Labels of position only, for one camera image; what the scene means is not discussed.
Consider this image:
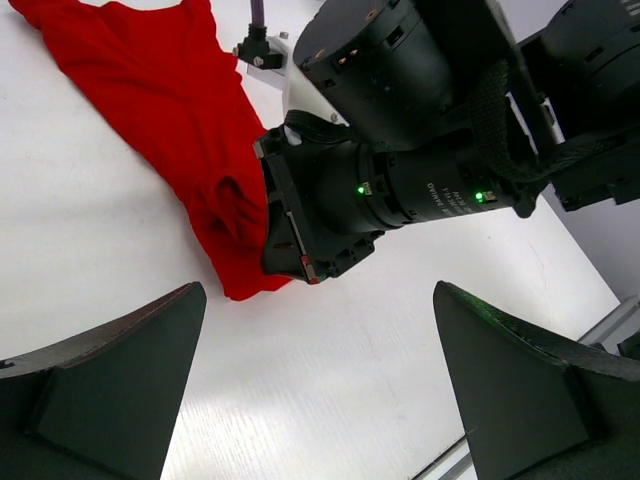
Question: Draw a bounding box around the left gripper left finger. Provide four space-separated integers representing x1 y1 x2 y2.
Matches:
1 282 207 479

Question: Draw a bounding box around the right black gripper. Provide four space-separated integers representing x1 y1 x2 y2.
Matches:
254 112 389 285

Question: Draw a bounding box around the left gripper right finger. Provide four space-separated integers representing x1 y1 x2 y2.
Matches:
433 281 639 479

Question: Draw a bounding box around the red t shirt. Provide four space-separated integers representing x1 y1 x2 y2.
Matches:
14 0 287 301

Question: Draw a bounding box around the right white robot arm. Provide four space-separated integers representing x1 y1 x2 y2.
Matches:
254 1 639 284

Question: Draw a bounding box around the white slotted cable duct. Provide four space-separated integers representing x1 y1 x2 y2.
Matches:
411 436 473 480

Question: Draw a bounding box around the aluminium mounting rail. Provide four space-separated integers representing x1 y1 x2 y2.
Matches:
579 296 639 360

